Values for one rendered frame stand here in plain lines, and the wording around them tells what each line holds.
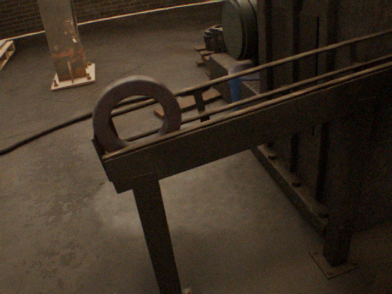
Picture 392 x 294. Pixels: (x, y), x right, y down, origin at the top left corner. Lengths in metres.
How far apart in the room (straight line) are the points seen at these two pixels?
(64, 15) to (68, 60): 0.39
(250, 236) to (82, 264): 0.62
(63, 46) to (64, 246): 2.13
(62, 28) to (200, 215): 2.25
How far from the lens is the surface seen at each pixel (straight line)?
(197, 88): 0.79
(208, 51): 3.06
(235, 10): 2.05
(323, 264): 1.25
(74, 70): 3.30
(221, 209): 1.45
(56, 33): 3.24
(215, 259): 1.26
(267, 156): 1.63
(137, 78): 0.70
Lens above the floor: 0.94
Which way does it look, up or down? 30 degrees down
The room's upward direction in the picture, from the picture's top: 7 degrees counter-clockwise
